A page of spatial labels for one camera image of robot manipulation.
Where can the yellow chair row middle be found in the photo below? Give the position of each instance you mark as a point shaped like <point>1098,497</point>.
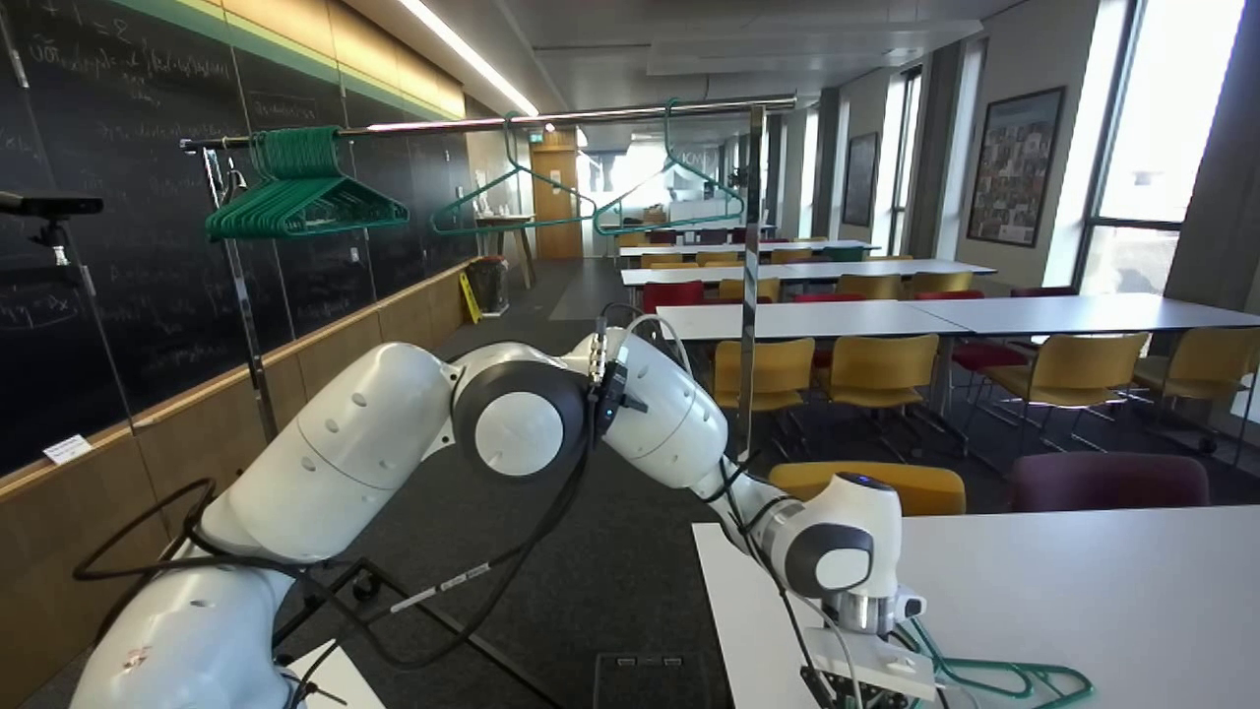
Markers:
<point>885,371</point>

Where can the green wire coat hanger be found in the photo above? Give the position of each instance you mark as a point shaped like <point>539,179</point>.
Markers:
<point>993,682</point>

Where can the yellow chair row right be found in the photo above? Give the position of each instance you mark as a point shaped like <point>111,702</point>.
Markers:
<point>1074,371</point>

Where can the green hanger hung mid rack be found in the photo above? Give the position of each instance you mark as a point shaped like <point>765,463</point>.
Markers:
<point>520,195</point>

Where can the black camera on tripod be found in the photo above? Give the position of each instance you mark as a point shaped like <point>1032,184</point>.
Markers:
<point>55,211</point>

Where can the yellow chair row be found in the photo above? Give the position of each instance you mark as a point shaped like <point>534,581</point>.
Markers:
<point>776,375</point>
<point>1074,371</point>
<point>885,371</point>

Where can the green hanger hung right rack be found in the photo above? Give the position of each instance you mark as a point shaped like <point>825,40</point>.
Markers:
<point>673,195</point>

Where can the framed picture on wall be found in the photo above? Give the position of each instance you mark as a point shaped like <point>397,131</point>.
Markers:
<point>1013,166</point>

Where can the black metal clothes rack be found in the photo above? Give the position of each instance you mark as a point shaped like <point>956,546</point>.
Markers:
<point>666,115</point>

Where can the long white background table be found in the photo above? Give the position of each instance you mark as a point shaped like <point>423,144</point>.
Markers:
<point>951,318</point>

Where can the yellow chair near table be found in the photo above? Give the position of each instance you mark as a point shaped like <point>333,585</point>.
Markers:
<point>923,492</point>

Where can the maroon chair near table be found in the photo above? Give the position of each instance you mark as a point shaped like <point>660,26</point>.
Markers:
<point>1065,481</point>

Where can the green hangers bundle on rack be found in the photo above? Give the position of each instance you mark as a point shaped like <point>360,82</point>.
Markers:
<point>300,195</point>

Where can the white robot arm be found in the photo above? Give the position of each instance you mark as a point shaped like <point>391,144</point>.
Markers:
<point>198,632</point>

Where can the yellow chair row left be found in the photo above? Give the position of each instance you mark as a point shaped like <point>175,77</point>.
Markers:
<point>776,375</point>

